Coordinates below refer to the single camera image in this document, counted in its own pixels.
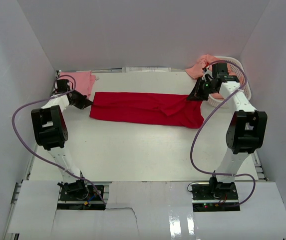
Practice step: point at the white paper sheet rear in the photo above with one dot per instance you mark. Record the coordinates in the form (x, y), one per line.
(146, 69)

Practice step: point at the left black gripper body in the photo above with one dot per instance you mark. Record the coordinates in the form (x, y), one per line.
(80, 101)

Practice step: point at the salmon t shirt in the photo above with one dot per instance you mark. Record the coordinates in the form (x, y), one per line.
(203, 61)

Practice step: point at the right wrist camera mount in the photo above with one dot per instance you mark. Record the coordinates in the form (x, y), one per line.
(207, 74)

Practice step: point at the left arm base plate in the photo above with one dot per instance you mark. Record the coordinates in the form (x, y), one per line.
(87, 199)

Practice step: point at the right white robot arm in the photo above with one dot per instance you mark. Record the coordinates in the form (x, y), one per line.
(246, 131)

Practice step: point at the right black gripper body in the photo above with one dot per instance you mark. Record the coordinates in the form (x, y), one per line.
(203, 89)

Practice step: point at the folded pink t shirt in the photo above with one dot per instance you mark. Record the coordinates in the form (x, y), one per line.
(84, 81)

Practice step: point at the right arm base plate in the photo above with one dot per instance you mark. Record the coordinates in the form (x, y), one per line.
(205, 201)

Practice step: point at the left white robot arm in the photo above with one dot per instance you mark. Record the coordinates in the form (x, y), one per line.
(51, 133)

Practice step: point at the red t shirt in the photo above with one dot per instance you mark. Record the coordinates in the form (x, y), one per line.
(147, 108)

